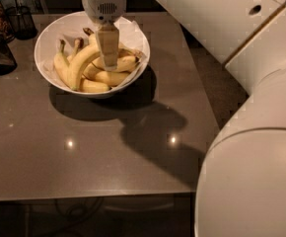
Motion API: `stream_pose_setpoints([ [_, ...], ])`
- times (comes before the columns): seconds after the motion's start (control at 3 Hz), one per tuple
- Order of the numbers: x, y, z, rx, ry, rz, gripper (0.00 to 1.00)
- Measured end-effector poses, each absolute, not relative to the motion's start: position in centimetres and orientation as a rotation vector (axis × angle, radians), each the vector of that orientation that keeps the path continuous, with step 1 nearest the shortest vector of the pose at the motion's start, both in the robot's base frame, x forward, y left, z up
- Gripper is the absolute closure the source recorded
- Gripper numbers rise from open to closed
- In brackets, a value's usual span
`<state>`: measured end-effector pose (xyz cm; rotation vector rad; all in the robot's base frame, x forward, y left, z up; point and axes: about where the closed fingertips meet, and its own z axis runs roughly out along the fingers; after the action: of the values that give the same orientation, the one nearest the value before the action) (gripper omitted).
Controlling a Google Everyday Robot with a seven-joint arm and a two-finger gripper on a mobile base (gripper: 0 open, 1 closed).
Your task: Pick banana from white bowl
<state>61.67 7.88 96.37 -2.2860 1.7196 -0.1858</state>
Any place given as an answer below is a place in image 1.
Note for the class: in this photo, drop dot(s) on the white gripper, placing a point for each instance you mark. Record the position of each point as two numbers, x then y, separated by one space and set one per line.
104 8

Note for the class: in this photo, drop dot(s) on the large top yellow banana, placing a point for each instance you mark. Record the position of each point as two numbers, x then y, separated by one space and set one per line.
90 72

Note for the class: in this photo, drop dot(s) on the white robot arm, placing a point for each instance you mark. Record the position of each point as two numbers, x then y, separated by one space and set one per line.
241 190

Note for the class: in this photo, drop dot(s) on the middle yellow banana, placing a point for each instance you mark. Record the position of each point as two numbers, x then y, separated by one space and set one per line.
127 57

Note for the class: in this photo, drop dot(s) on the lower right yellow banana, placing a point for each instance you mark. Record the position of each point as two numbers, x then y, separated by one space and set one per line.
110 78

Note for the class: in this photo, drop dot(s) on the left yellow banana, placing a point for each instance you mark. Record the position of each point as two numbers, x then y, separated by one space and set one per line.
71 71

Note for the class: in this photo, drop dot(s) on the white bowl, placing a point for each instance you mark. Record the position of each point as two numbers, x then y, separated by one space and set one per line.
70 27

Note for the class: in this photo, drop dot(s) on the black mesh pen cup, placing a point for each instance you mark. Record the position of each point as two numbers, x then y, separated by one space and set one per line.
22 22

